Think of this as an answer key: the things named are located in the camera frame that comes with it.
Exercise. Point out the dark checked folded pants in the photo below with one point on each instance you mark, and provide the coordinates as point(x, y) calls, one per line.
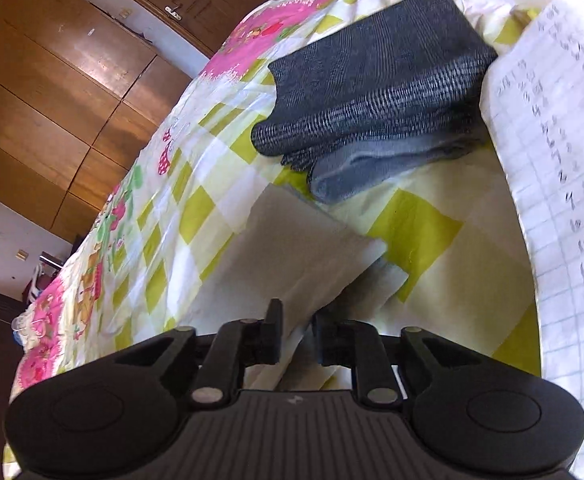
point(372, 75)

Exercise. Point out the printed checked bedsheet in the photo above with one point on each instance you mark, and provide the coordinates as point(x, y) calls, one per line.
point(197, 185)

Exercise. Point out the white plastic bag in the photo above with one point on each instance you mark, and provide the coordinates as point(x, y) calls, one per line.
point(22, 324)

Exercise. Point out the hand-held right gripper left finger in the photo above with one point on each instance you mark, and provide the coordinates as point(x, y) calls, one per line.
point(275, 340)

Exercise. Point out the handwritten paper sheet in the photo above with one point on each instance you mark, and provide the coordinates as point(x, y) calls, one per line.
point(562, 160)

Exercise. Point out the wall switch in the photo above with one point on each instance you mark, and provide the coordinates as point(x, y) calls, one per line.
point(21, 254)
point(125, 14)

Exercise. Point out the wooden wardrobe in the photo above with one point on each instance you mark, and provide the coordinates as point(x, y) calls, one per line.
point(47, 85)

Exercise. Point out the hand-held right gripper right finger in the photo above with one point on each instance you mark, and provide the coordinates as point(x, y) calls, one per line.
point(320, 342)

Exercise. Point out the grey folded pants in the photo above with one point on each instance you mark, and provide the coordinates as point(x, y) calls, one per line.
point(357, 172)

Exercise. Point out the white pillow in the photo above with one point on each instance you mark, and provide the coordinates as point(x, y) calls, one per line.
point(292, 260)

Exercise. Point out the white plastic chair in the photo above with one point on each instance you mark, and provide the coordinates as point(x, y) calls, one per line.
point(42, 280)

